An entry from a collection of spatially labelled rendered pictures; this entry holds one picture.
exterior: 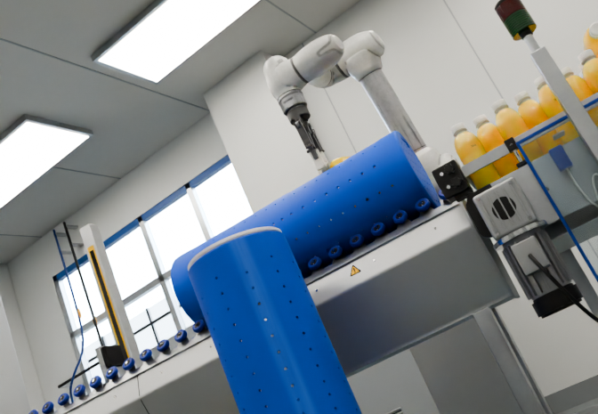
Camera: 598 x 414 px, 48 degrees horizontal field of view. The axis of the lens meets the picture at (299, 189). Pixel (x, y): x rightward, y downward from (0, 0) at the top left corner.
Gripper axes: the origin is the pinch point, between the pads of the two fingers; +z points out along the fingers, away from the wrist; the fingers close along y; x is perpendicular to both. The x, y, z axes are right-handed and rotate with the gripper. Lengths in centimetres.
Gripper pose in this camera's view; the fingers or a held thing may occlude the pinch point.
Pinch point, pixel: (320, 161)
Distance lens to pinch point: 222.0
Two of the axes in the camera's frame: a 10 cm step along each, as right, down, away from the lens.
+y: -4.0, -1.6, -9.0
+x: 8.3, -4.9, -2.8
